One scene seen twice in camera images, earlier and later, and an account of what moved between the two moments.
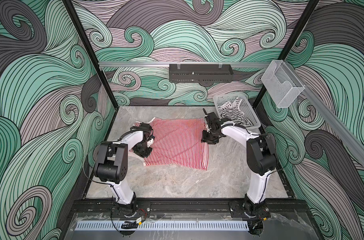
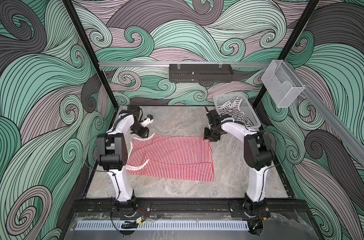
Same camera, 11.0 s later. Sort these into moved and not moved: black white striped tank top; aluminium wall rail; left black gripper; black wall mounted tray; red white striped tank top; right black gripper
Moved: red white striped tank top; left black gripper
Not moved: aluminium wall rail; black white striped tank top; right black gripper; black wall mounted tray
